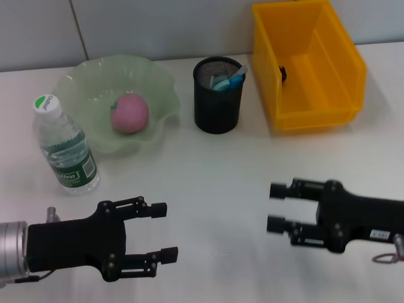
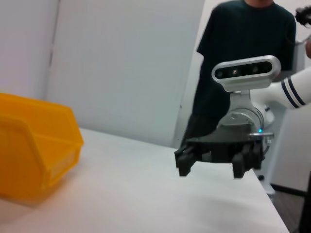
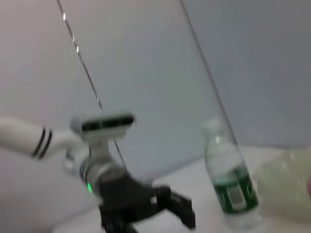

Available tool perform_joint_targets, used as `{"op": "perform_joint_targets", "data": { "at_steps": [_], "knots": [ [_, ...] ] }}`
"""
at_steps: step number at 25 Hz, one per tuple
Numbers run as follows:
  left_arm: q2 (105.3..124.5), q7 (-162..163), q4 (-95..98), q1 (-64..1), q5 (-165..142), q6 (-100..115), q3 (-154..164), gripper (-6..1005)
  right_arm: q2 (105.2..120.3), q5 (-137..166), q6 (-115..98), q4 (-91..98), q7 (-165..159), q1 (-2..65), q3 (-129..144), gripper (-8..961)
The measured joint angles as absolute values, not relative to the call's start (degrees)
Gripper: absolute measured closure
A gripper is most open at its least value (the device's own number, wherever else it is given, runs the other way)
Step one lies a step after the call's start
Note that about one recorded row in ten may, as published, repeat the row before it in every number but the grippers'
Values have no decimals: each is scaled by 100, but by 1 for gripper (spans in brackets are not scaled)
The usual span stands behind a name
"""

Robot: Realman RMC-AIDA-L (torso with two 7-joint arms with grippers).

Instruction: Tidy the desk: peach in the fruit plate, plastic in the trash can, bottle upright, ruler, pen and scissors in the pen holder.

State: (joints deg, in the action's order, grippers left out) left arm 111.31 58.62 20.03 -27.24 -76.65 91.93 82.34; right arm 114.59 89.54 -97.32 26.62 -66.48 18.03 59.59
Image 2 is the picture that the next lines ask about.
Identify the person with dark hair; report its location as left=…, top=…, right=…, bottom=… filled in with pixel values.
left=294, top=6, right=311, bottom=59

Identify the black stand post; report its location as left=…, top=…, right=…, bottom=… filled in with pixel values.
left=298, top=171, right=311, bottom=233

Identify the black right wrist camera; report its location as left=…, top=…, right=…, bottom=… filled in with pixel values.
left=210, top=55, right=282, bottom=93

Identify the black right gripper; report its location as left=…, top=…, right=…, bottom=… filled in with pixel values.
left=174, top=123, right=265, bottom=180

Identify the yellow plastic bin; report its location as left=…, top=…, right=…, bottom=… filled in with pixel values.
left=0, top=93, right=85, bottom=203

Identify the person in black clothes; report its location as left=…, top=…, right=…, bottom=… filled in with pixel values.
left=186, top=0, right=297, bottom=146

